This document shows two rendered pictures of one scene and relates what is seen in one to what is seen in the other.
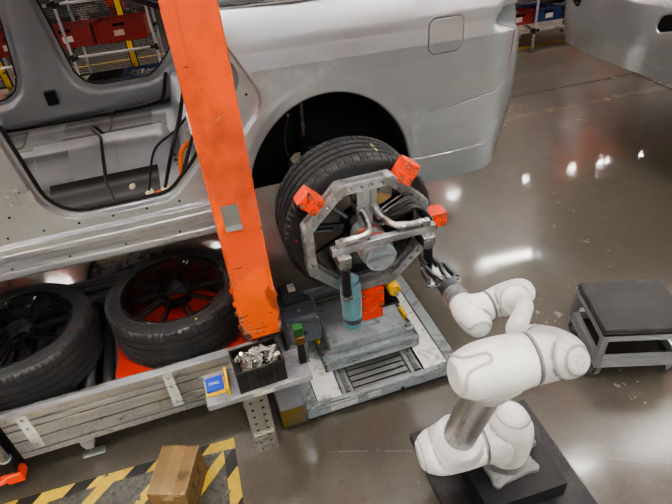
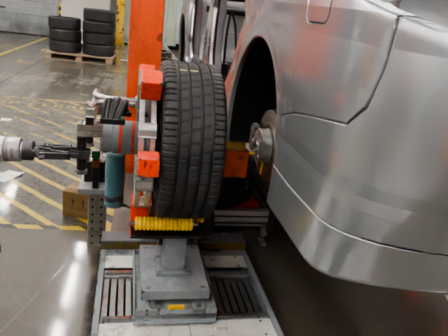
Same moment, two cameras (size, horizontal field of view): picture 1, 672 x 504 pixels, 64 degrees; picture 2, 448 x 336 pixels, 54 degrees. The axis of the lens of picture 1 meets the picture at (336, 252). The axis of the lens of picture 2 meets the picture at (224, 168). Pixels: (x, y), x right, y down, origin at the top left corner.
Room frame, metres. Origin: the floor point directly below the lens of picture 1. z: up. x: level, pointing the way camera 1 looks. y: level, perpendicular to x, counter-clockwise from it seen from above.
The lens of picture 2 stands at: (2.21, -1.92, 1.40)
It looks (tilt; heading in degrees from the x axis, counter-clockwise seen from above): 19 degrees down; 91
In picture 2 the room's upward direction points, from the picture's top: 7 degrees clockwise
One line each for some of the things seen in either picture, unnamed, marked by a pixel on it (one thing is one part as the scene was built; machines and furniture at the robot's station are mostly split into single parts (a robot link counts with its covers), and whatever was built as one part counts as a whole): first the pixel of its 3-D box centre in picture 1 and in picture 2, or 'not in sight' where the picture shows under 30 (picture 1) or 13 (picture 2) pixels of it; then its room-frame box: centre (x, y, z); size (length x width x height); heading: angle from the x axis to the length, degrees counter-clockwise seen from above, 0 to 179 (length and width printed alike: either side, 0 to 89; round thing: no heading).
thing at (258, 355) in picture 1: (258, 363); (98, 165); (1.47, 0.36, 0.51); 0.20 x 0.14 x 0.13; 107
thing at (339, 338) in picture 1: (358, 302); (174, 248); (1.99, -0.09, 0.32); 0.40 x 0.30 x 0.28; 105
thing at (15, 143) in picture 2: (456, 296); (15, 149); (1.41, -0.42, 0.83); 0.09 x 0.06 x 0.09; 105
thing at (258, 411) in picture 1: (259, 413); (97, 211); (1.46, 0.40, 0.21); 0.10 x 0.10 x 0.42; 15
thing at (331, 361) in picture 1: (360, 329); (171, 283); (1.99, -0.09, 0.13); 0.50 x 0.36 x 0.10; 105
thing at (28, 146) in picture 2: (446, 284); (36, 150); (1.49, -0.40, 0.83); 0.09 x 0.08 x 0.07; 15
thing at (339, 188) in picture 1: (366, 234); (144, 138); (1.82, -0.13, 0.85); 0.54 x 0.07 x 0.54; 105
